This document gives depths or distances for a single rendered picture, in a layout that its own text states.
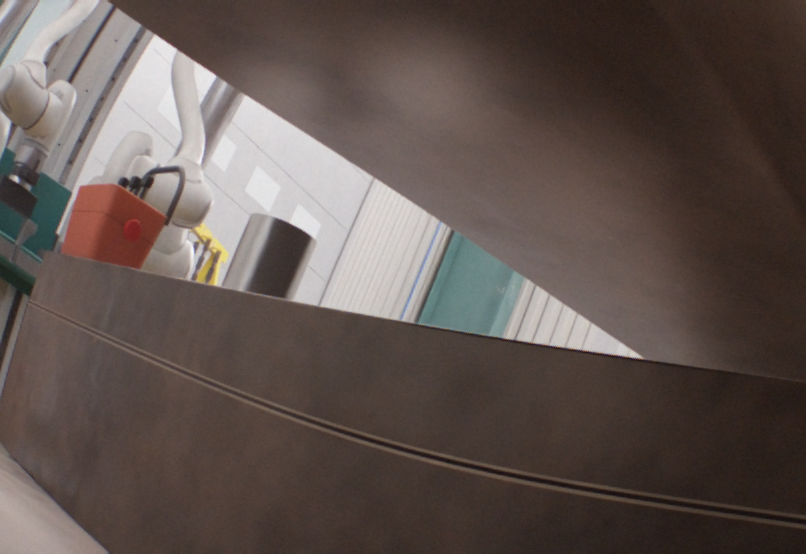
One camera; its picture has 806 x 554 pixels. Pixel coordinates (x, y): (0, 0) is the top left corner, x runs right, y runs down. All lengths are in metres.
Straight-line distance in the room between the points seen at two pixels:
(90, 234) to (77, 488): 0.46
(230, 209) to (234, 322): 10.88
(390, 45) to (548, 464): 0.33
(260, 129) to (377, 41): 11.23
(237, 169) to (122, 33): 9.23
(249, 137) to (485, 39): 11.20
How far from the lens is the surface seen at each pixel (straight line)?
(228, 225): 12.04
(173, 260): 2.50
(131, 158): 2.23
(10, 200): 2.13
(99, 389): 1.36
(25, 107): 2.05
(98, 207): 1.63
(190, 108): 2.38
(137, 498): 1.20
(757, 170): 0.80
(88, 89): 2.73
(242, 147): 11.91
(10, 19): 2.29
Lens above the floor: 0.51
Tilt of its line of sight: 12 degrees up
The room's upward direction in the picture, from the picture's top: 22 degrees clockwise
